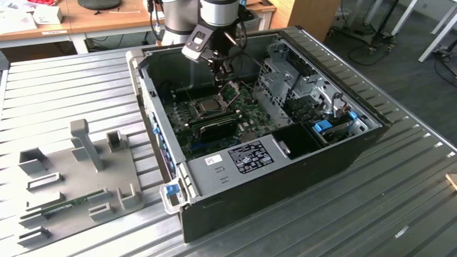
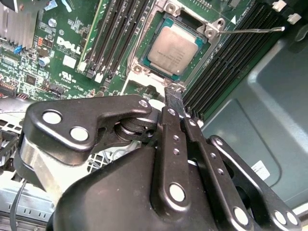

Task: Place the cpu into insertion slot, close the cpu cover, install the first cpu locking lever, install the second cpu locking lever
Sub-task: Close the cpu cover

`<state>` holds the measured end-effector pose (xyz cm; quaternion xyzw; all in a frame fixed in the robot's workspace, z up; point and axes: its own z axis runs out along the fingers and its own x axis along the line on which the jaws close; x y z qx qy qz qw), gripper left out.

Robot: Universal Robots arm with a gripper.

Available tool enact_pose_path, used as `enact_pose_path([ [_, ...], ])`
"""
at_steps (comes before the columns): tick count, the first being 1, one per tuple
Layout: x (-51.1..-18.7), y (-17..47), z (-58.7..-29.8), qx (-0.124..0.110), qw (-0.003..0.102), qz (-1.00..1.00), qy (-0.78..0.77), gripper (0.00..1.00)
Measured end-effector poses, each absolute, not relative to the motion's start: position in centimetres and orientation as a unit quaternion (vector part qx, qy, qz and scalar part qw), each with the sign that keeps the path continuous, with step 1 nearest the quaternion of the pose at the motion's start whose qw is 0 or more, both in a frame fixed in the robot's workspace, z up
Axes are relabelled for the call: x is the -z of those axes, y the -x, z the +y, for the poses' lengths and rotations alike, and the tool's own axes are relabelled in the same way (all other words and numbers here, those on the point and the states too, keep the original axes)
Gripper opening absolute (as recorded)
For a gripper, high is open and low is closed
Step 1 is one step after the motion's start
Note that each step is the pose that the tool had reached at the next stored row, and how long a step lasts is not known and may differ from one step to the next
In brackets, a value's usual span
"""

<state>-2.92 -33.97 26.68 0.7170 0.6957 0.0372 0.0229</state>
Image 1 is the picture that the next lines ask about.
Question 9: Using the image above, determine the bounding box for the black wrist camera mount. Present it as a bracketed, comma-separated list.
[236, 5, 262, 32]

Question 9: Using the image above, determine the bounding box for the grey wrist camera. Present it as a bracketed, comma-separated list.
[182, 24, 215, 63]

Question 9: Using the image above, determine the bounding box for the green RAM stick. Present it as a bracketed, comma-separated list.
[42, 191, 104, 215]

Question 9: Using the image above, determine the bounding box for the black PC case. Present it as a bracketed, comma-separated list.
[126, 26, 393, 244]

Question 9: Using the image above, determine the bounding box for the wooden cabinet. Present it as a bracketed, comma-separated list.
[271, 0, 340, 42]

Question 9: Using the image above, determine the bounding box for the grey power supply unit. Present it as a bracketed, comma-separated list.
[184, 133, 289, 199]

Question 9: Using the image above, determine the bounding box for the black expansion card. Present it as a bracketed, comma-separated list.
[198, 119, 239, 143]

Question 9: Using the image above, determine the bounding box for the white cardboard box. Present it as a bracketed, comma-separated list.
[32, 5, 64, 25]

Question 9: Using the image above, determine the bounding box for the silver CPU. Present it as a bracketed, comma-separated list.
[198, 100, 222, 113]

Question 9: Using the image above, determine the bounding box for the CPU socket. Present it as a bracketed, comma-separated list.
[191, 96, 230, 120]

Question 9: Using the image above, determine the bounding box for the black wheeled stand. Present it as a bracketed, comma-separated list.
[327, 0, 399, 56]

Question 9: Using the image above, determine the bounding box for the wooden office desk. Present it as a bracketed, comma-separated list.
[66, 0, 278, 53]
[0, 0, 75, 50]

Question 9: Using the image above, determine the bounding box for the white table frame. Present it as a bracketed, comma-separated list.
[364, 0, 419, 35]
[417, 18, 457, 63]

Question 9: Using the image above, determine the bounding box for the metal socket cover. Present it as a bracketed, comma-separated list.
[216, 81, 242, 108]

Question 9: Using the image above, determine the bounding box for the white paper stack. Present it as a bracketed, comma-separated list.
[0, 4, 39, 35]

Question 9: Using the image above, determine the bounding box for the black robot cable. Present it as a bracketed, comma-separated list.
[144, 0, 166, 46]

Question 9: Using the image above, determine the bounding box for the green motherboard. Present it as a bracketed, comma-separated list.
[163, 80, 287, 161]

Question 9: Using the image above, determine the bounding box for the metal drive cage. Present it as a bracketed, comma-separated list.
[255, 36, 324, 120]

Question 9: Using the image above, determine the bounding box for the dark round disc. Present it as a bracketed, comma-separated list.
[78, 0, 123, 10]

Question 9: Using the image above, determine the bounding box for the hard disk in blue carrier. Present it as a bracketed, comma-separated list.
[311, 111, 360, 147]

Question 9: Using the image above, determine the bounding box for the grey parts rack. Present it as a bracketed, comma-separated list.
[16, 118, 147, 247]

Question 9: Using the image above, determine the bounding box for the black drive cable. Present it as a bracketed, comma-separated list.
[331, 92, 344, 116]

